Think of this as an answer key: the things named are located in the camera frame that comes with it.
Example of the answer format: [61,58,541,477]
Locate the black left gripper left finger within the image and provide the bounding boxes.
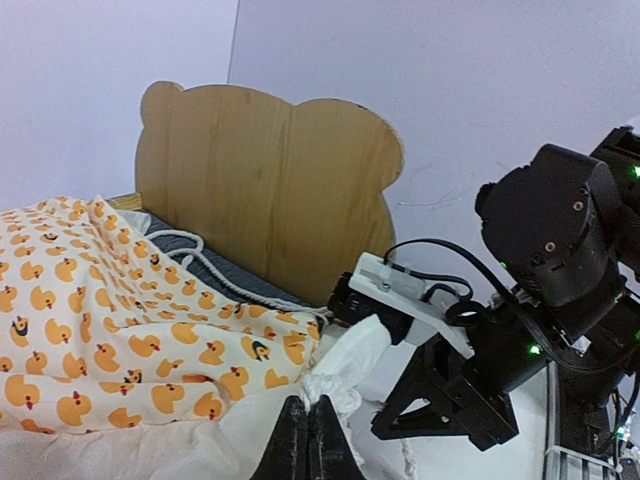
[254,396,308,480]

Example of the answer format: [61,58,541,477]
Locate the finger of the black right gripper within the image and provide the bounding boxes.
[371,344,473,440]

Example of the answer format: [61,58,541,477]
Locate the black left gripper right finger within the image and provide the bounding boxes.
[307,395,365,480]

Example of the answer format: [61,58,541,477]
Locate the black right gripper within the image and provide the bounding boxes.
[446,143,630,450]

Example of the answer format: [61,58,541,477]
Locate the white cushion tie cords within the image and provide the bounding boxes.
[144,227,361,416]

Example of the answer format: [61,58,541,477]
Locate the wooden pet bed frame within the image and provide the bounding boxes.
[114,81,403,306]

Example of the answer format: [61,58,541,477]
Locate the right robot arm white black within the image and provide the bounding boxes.
[372,127,639,457]

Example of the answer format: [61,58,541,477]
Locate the grey bed mat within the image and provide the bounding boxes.
[152,234,310,307]

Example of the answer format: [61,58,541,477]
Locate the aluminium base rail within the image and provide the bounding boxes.
[542,364,622,480]

